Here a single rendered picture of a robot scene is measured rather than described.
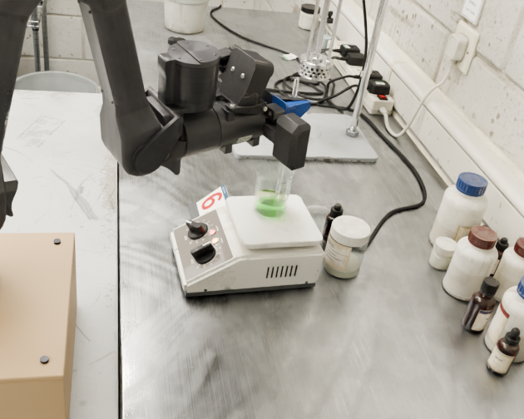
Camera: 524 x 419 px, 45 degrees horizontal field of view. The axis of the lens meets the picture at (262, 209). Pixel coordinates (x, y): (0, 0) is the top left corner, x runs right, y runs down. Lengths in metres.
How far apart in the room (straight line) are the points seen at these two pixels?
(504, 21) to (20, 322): 0.97
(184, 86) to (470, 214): 0.55
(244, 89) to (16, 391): 0.40
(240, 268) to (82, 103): 0.65
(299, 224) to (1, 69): 0.48
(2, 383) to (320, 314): 0.44
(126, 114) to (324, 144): 0.70
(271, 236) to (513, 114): 0.54
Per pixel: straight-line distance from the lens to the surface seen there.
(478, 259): 0.97
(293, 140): 0.73
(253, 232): 0.88
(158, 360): 0.82
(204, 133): 0.74
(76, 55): 3.41
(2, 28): 0.60
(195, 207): 1.07
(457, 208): 1.06
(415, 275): 1.03
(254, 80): 0.75
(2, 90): 0.63
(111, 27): 0.63
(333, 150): 1.31
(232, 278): 0.89
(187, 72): 0.69
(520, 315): 0.90
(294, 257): 0.89
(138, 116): 0.69
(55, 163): 1.19
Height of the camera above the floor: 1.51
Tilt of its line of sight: 34 degrees down
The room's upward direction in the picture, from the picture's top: 9 degrees clockwise
